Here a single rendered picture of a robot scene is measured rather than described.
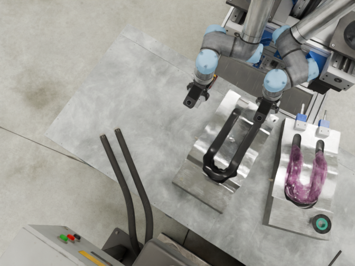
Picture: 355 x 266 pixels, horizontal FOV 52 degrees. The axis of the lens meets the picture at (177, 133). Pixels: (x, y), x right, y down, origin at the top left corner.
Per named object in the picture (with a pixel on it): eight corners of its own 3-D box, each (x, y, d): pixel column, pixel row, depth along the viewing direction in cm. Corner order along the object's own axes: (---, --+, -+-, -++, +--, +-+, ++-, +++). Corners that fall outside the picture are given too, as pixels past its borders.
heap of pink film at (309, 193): (288, 142, 167) (295, 138, 160) (327, 152, 167) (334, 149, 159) (278, 198, 161) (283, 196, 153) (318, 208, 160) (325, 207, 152)
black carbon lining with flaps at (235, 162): (233, 107, 170) (237, 100, 160) (263, 125, 168) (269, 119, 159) (194, 170, 161) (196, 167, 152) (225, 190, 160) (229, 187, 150)
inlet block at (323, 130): (318, 110, 175) (323, 106, 170) (328, 113, 175) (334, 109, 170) (314, 136, 172) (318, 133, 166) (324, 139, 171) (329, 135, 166)
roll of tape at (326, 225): (305, 226, 153) (308, 226, 149) (314, 210, 155) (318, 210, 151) (321, 237, 152) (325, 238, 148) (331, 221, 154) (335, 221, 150)
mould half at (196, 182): (226, 96, 178) (231, 85, 165) (273, 123, 175) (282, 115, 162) (171, 182, 167) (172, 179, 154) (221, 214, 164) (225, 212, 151)
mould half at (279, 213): (282, 121, 176) (289, 113, 165) (335, 134, 175) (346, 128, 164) (261, 224, 163) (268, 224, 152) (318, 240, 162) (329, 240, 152)
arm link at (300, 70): (308, 45, 130) (279, 57, 131) (322, 72, 127) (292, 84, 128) (305, 54, 138) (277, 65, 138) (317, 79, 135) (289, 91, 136)
